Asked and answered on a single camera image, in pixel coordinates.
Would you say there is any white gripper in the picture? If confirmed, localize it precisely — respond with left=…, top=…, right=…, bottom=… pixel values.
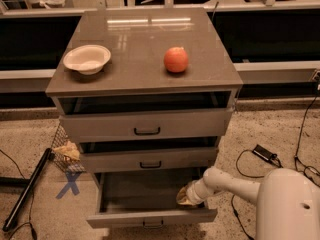
left=176, top=179, right=214, bottom=206

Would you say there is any grey bottom drawer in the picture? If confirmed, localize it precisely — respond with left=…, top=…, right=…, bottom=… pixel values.
left=87, top=168, right=217, bottom=229

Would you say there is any grey drawer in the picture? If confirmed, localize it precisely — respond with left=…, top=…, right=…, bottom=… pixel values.
left=87, top=168, right=217, bottom=229
left=80, top=147, right=218, bottom=173
left=60, top=109, right=232, bottom=143

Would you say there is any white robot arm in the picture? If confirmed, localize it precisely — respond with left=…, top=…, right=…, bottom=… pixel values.
left=176, top=166, right=320, bottom=240

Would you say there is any grey middle drawer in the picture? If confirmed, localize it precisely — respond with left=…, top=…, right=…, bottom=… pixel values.
left=80, top=147, right=218, bottom=173

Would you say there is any grey drawer cabinet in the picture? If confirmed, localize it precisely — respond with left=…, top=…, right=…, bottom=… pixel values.
left=45, top=7, right=244, bottom=198

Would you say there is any grey top drawer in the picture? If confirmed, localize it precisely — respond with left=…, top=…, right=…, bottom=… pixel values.
left=60, top=109, right=232, bottom=143

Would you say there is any black power adapter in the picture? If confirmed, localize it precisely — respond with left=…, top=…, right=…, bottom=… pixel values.
left=253, top=144, right=277, bottom=162

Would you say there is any blue tape cross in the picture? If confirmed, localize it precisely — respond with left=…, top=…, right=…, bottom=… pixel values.
left=56, top=172, right=81, bottom=199

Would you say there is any crumpled paper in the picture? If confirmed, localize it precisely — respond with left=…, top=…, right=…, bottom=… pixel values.
left=53, top=141, right=80, bottom=161

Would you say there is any red apple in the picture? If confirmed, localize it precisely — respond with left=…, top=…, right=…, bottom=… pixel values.
left=163, top=47, right=189, bottom=73

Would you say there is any black floor bar left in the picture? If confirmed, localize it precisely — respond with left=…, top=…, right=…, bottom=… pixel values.
left=1, top=148, right=53, bottom=232

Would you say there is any white bowl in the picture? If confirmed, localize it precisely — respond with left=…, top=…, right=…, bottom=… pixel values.
left=63, top=45, right=111, bottom=75

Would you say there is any black floor cable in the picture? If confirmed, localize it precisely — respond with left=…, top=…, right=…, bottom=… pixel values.
left=230, top=149, right=284, bottom=240

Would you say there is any wire mesh basket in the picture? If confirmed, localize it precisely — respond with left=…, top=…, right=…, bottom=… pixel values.
left=51, top=125, right=85, bottom=173

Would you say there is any black cable left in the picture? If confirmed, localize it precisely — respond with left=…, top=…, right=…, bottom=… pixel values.
left=0, top=149, right=38, bottom=240

